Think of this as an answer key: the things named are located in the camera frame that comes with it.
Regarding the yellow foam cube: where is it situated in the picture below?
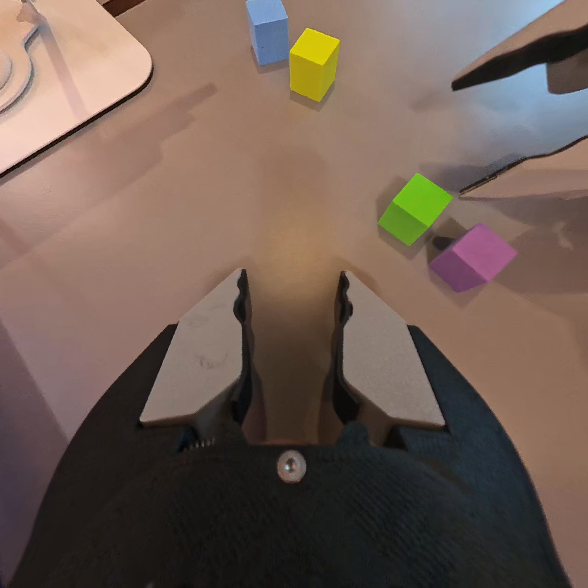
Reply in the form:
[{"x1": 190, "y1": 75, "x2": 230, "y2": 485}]
[{"x1": 289, "y1": 28, "x2": 341, "y2": 103}]

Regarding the green foam cube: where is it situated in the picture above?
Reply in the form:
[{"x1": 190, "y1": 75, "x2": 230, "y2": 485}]
[{"x1": 378, "y1": 173, "x2": 454, "y2": 246}]

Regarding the purple foam cube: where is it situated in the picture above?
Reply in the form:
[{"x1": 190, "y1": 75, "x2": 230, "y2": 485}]
[{"x1": 429, "y1": 223, "x2": 518, "y2": 293}]

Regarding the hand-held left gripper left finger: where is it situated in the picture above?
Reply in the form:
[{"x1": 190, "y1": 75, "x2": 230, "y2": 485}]
[{"x1": 139, "y1": 269, "x2": 254, "y2": 436}]

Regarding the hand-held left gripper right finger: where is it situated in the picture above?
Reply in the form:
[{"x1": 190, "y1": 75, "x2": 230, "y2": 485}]
[{"x1": 332, "y1": 270, "x2": 447, "y2": 435}]

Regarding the white document stand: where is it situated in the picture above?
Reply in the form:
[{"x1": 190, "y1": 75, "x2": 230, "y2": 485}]
[{"x1": 0, "y1": 0, "x2": 153, "y2": 175}]

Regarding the blue foam cube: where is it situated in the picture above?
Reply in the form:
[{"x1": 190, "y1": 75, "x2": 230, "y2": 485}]
[{"x1": 246, "y1": 0, "x2": 289, "y2": 66}]

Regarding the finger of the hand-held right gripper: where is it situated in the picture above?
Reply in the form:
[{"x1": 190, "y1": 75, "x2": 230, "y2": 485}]
[
  {"x1": 459, "y1": 135, "x2": 588, "y2": 200},
  {"x1": 451, "y1": 0, "x2": 588, "y2": 95}
]

